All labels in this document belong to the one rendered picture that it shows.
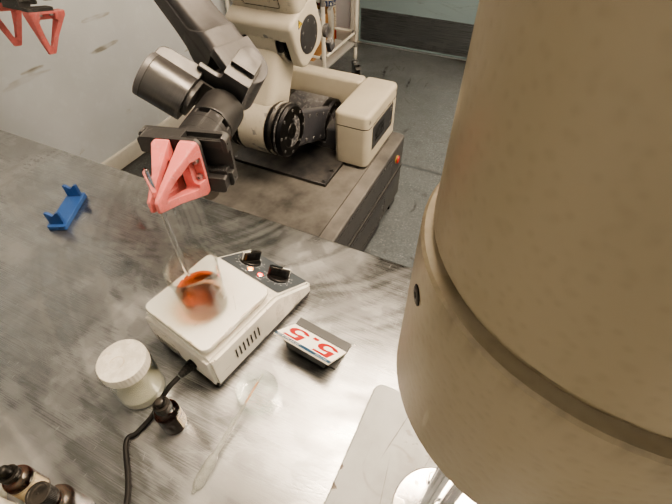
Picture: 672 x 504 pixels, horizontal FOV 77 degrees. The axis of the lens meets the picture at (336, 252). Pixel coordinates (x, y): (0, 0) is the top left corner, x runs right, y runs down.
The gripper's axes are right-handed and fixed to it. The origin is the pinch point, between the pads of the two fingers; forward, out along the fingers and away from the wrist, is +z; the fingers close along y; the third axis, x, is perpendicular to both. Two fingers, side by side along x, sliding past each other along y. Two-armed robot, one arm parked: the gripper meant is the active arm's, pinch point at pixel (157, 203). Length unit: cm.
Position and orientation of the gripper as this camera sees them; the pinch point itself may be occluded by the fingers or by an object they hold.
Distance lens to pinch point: 47.2
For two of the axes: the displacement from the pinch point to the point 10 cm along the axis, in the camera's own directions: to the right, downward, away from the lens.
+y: 9.9, 1.1, -1.2
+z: -1.6, 7.2, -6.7
